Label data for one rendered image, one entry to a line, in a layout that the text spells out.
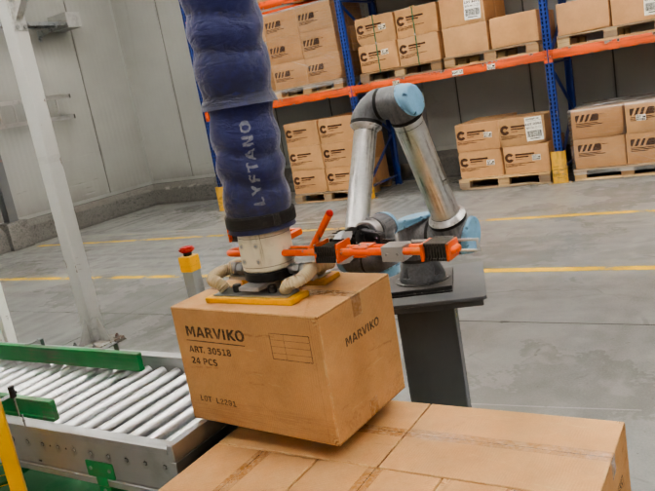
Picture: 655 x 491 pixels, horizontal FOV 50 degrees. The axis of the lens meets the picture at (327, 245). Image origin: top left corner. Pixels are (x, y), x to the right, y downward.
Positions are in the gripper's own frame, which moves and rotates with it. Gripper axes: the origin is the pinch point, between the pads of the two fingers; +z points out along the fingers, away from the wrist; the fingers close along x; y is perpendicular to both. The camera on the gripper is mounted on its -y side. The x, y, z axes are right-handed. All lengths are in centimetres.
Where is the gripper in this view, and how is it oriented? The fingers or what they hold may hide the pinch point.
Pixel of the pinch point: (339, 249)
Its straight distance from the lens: 210.8
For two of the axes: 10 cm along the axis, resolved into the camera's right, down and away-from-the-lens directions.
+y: -8.4, 0.3, 5.3
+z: -5.1, 2.5, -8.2
